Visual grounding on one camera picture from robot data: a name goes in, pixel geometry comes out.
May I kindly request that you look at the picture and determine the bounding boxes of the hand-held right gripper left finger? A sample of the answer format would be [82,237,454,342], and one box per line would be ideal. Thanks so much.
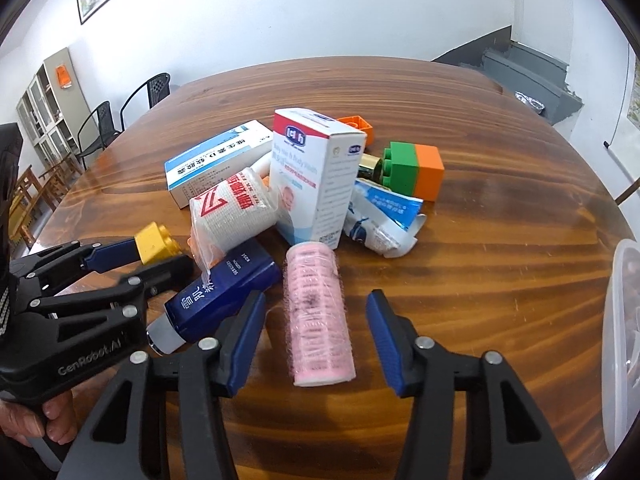
[57,290,268,480]

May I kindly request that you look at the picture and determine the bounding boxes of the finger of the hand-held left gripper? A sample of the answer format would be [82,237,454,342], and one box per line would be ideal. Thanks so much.
[27,255,197,322]
[10,239,143,286]

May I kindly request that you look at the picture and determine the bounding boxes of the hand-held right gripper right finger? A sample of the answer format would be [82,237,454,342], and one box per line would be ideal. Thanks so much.
[365,289,576,480]

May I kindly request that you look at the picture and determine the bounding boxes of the yellow toy brick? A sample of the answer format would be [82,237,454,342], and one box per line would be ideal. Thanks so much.
[134,222,185,266]

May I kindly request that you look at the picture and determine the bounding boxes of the dark blue bottle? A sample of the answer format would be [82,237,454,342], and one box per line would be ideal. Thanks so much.
[146,237,282,356]

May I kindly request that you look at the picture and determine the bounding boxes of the pink hair roller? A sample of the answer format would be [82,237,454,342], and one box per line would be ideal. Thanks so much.
[282,241,357,387]

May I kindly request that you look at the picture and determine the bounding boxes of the white bandage roll red print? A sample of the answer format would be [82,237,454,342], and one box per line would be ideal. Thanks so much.
[189,167,281,281]

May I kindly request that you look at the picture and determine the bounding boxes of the blue and white medicine box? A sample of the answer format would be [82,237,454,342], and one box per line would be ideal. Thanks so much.
[165,120,275,209]

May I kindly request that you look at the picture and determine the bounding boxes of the blue and white plastic packet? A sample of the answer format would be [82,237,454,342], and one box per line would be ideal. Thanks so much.
[342,178,428,259]

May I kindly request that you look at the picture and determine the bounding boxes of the white squeeze tube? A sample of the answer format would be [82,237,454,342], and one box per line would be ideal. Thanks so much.
[252,152,275,181]

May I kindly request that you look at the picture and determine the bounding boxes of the green and orange toy brick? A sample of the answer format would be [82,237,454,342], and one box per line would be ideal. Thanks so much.
[381,141,446,203]

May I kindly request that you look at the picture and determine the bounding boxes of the white carton with baby picture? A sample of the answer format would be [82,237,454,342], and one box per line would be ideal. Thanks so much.
[271,108,368,250]

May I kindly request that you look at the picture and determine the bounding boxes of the clear plastic container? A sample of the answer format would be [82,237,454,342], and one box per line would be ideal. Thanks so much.
[600,239,640,456]

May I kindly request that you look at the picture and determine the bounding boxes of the person's left hand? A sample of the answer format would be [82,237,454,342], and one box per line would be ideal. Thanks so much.
[0,389,79,467]

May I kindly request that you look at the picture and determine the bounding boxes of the wooden chair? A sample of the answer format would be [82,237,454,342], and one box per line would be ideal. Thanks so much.
[7,165,51,251]
[37,152,83,211]

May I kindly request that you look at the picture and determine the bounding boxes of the black metal chair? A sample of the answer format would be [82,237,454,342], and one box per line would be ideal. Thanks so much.
[75,101,123,171]
[120,72,172,128]

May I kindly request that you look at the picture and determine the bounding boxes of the beige glass-door cabinet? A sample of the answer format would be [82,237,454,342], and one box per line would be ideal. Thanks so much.
[15,47,101,171]

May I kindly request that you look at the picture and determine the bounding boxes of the wooden stick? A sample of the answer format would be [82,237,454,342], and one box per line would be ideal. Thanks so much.
[615,175,640,206]

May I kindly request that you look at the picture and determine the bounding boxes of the grey stairs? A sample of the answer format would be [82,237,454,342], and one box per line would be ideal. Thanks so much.
[432,41,585,126]

